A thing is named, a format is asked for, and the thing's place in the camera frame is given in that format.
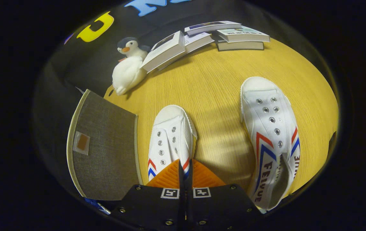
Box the white canvas shoe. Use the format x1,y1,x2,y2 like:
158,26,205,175
147,105,198,182
240,76,301,211

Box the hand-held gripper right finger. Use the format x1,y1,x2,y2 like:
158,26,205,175
188,159,263,231

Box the black backdrop cloth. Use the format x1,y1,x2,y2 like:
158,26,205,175
31,0,342,206

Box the dark grey book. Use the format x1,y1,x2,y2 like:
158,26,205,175
217,40,264,52

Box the beige fabric storage box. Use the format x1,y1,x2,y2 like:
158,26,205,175
66,89,143,201

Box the plain white book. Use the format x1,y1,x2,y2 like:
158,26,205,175
157,32,215,71

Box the book with blue picture cover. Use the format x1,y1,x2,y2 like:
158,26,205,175
184,21,242,36

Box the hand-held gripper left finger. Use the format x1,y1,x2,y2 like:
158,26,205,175
110,159,185,231

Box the round white plush toy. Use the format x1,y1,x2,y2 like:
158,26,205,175
112,56,148,96

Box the grey white penguin plush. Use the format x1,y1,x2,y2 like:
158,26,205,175
117,37,151,61

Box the book with pale green cover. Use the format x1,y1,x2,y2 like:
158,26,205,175
217,26,270,43

